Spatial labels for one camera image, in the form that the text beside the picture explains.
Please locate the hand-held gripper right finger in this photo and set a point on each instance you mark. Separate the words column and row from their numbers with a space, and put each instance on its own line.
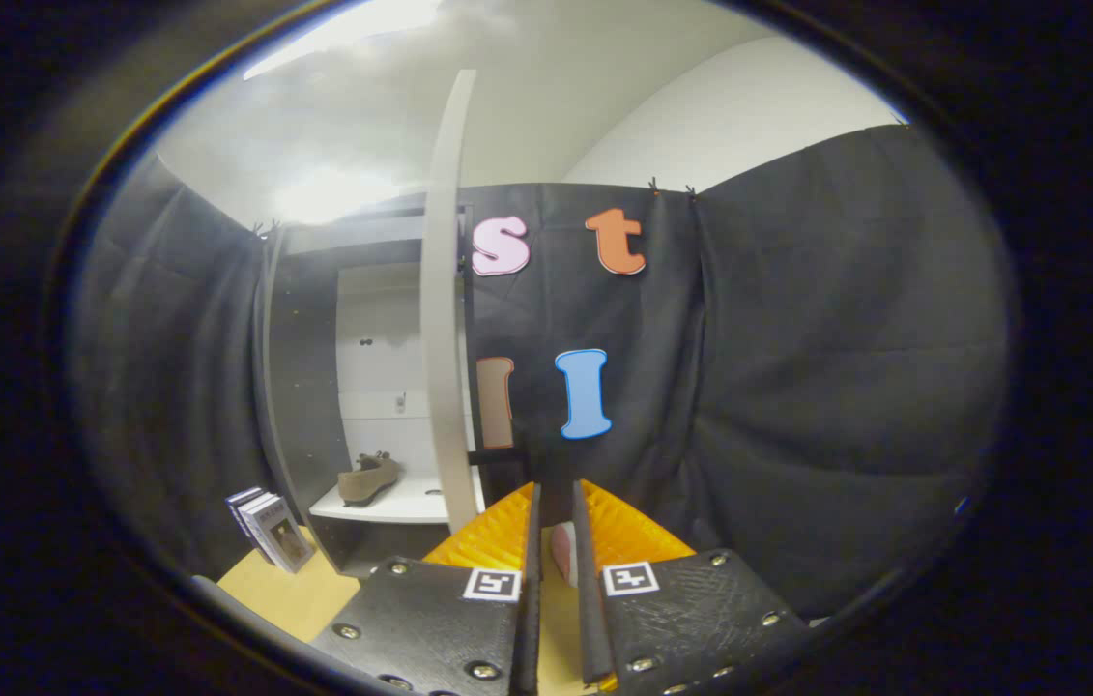
column 588, row 599

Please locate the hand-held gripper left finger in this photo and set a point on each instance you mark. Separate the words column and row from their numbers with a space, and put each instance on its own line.
column 532, row 599

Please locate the brown fuzzy shoe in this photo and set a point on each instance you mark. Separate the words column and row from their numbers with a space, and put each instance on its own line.
column 367, row 480

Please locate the white shoe cabinet door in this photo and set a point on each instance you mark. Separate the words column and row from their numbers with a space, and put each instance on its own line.
column 445, row 338

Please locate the dark grey shoe cabinet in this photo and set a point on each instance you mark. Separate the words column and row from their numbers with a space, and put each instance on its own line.
column 300, row 387

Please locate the pale pink object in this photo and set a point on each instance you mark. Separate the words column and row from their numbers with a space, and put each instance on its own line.
column 563, row 553

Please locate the black backdrop cloth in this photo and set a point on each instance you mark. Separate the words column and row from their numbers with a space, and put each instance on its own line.
column 797, row 387

